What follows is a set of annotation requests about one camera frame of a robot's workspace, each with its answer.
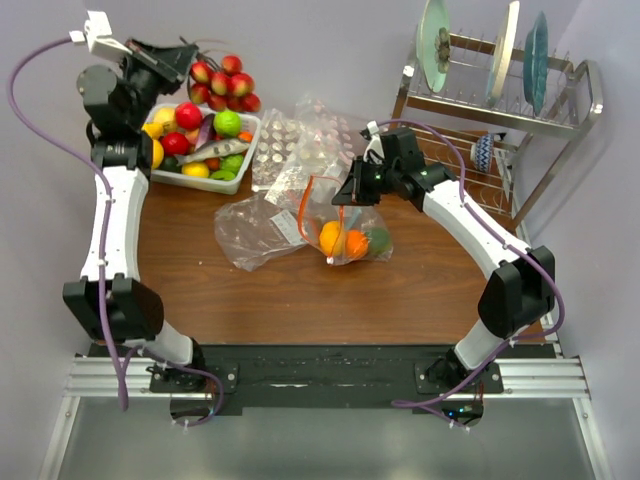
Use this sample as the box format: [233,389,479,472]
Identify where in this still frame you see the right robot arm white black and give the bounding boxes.
[332,122,556,393]

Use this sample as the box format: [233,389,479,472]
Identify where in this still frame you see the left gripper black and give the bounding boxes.
[116,37,196,131]

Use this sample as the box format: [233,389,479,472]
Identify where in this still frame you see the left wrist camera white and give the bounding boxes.
[83,10,131,62]

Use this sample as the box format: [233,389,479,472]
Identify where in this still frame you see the white cream plate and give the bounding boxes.
[485,1,520,108]

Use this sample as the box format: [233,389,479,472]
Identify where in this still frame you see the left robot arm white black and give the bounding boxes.
[63,39,207,392]

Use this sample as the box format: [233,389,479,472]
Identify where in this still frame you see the small orange tangerine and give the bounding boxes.
[237,131,253,143]

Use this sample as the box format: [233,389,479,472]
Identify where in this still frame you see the red apple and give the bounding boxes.
[174,102,203,131]
[160,132,191,156]

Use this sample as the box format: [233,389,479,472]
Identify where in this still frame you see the teal blue plate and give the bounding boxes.
[522,11,549,116]

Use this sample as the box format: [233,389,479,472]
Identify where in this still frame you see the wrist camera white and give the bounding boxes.
[83,10,131,62]
[360,121,384,159]

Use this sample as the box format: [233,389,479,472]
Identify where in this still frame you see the clear bag pink dots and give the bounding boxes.
[264,94,390,211]

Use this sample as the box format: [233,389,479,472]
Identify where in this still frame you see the orange fruit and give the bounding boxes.
[344,230,369,260]

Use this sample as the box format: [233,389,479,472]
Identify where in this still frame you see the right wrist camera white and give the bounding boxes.
[360,121,384,159]

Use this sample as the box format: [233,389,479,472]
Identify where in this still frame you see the clear zip bag orange zipper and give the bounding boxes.
[297,175,393,266]

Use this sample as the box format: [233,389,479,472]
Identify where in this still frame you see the light green guava fruit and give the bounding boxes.
[220,154,244,175]

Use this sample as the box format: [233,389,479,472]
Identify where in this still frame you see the purple eggplant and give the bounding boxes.
[194,113,215,150]

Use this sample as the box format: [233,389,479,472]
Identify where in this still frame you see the pale peach fruit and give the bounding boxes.
[153,107,178,134]

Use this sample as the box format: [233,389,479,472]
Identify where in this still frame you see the steel dish rack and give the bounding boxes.
[392,33,604,231]

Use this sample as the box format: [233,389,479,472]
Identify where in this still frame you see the small yellow lemon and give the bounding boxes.
[181,162,210,178]

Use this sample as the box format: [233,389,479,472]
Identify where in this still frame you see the dark green avocado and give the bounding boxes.
[158,156,181,173]

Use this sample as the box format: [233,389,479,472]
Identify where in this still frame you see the green pepper slice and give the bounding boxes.
[209,170,236,182]

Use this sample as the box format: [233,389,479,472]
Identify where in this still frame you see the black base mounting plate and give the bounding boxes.
[149,343,504,417]

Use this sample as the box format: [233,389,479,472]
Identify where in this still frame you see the yellow lemon front left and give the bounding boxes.
[151,139,164,170]

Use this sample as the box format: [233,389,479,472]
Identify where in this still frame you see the green lime fruit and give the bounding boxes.
[213,110,242,137]

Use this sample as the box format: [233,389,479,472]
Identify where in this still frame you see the mint green plate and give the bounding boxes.
[416,0,451,93]

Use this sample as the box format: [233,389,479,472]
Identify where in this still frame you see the green yellow mango fruit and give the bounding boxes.
[365,227,393,257]

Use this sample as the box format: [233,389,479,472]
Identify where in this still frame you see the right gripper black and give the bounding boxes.
[333,155,401,207]

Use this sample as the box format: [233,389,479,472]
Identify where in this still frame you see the silver toy fish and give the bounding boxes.
[174,138,250,165]

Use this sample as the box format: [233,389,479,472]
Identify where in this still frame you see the red lychee bunch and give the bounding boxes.
[186,49,262,113]

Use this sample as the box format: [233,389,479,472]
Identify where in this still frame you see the crumpled clear zip bag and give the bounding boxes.
[214,194,307,272]

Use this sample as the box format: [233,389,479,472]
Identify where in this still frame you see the blue white patterned bowl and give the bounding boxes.
[471,133,496,173]

